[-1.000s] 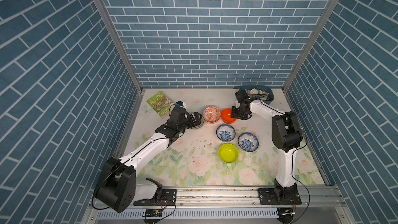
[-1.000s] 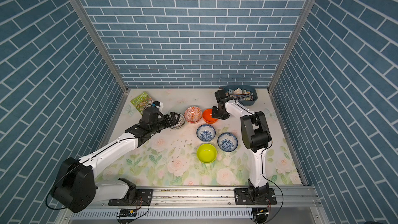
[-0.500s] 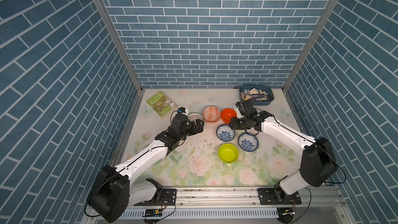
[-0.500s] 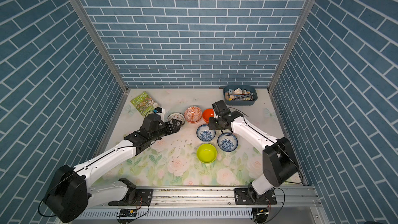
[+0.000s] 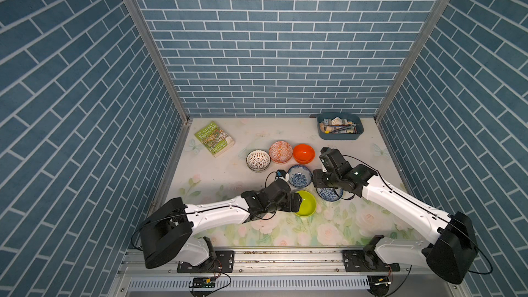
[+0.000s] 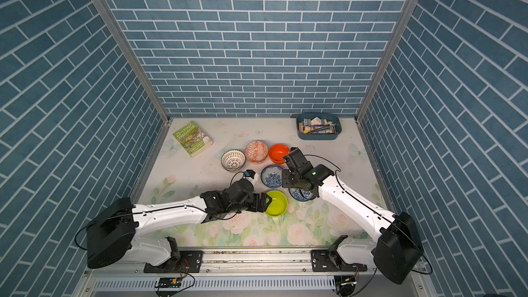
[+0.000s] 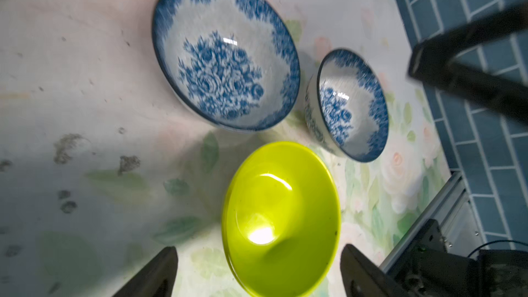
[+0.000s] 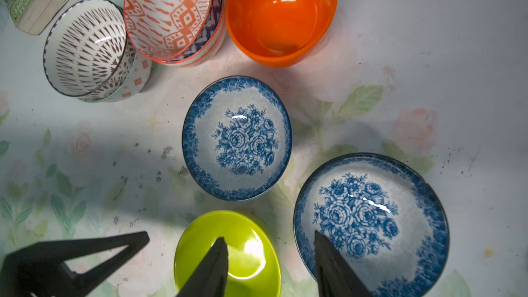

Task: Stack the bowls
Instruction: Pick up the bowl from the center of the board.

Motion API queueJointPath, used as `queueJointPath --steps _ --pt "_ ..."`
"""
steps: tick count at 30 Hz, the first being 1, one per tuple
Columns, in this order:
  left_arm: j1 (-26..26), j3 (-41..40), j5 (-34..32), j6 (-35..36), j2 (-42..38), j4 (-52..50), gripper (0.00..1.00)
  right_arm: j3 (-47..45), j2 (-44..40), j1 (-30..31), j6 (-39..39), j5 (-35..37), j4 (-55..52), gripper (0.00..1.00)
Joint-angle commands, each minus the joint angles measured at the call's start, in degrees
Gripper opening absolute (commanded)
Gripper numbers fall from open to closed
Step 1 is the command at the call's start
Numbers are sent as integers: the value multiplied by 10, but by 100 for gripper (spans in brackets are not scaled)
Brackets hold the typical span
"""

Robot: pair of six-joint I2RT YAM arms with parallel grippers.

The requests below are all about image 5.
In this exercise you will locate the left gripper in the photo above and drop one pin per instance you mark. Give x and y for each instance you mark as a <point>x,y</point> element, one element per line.
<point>287,206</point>

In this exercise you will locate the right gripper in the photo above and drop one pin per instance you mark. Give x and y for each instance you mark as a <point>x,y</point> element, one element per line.
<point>316,179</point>

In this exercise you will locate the lime green bowl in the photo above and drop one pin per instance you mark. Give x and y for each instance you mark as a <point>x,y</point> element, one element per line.
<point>308,205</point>

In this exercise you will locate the plain orange bowl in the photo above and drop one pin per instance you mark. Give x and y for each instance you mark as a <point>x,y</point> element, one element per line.
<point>303,154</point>

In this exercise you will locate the red geometric pattern bowl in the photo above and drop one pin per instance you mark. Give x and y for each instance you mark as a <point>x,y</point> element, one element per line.
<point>281,152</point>

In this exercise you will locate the dark red lattice bowl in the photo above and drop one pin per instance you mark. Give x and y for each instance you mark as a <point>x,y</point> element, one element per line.
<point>258,160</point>

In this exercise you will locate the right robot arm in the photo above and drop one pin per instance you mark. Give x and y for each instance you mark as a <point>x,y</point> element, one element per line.
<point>448,246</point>

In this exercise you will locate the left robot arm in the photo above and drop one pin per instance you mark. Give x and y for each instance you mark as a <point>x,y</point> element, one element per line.
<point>170,233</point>

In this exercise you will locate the blue floral bowl left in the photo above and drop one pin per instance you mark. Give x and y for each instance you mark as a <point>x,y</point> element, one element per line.
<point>299,176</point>

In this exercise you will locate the blue floral bowl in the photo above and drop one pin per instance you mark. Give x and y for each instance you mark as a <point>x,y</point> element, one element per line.
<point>330,194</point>
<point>299,176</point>

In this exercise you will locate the blue floral bowl right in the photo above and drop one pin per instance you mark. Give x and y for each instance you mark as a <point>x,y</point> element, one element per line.
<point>330,194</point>

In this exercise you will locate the art supplies in bin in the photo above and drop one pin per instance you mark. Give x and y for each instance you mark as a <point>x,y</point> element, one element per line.
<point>338,126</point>

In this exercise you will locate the teal plastic bin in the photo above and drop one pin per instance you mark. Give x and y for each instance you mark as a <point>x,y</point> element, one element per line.
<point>351,117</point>

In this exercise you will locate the right circuit board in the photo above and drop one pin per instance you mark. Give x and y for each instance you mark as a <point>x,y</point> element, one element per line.
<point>379,285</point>

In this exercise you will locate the circuit board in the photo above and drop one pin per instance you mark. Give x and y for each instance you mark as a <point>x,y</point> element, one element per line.
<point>379,285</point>
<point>203,283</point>

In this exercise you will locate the left circuit board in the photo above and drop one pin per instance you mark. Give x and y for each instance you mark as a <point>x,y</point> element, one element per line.
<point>203,283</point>

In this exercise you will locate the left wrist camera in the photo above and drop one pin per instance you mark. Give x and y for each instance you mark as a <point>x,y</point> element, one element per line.
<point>281,175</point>

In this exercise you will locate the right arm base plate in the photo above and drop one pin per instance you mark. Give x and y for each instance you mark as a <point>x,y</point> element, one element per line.
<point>356,260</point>

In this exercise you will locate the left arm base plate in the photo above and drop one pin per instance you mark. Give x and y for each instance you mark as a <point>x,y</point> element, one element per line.
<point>223,261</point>

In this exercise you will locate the aluminium rail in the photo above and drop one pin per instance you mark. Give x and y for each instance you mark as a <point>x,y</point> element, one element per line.
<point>276,261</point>

